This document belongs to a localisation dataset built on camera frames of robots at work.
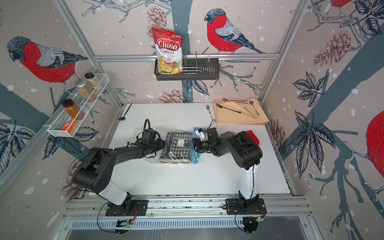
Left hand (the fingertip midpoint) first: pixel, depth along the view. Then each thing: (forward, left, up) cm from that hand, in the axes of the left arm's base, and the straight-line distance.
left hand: (166, 141), depth 96 cm
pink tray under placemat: (+41, -39, -2) cm, 57 cm away
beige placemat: (+27, -49, -2) cm, 56 cm away
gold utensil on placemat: (+23, -63, -2) cm, 67 cm away
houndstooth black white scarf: (-6, -7, +1) cm, 9 cm away
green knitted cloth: (+4, -38, +1) cm, 39 cm away
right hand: (-4, -14, +1) cm, 15 cm away
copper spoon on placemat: (+40, -44, -1) cm, 59 cm away
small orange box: (-11, +37, +32) cm, 50 cm away
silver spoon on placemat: (+38, -66, -2) cm, 76 cm away
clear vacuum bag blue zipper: (-13, -19, +4) cm, 23 cm away
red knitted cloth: (-11, -49, +21) cm, 55 cm away
